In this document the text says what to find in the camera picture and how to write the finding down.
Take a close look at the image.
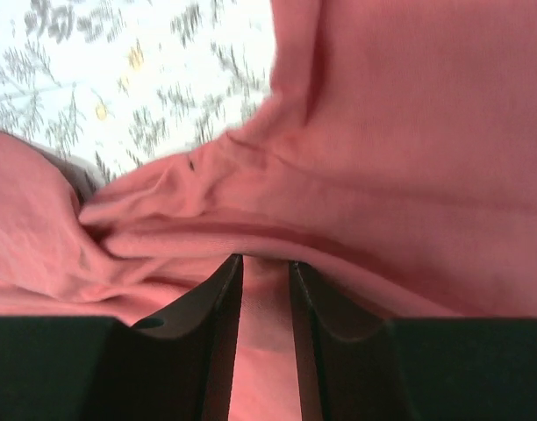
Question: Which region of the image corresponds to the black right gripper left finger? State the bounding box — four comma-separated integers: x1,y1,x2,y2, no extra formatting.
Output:
83,254,243,420

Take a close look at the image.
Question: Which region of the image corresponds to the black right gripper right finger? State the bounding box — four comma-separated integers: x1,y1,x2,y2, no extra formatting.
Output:
289,262,415,420

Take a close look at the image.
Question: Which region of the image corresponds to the pink t shirt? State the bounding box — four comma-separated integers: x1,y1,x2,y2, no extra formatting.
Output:
0,1,537,420

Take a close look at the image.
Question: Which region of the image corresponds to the floral patterned table mat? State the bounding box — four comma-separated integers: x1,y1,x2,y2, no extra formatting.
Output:
0,0,276,185

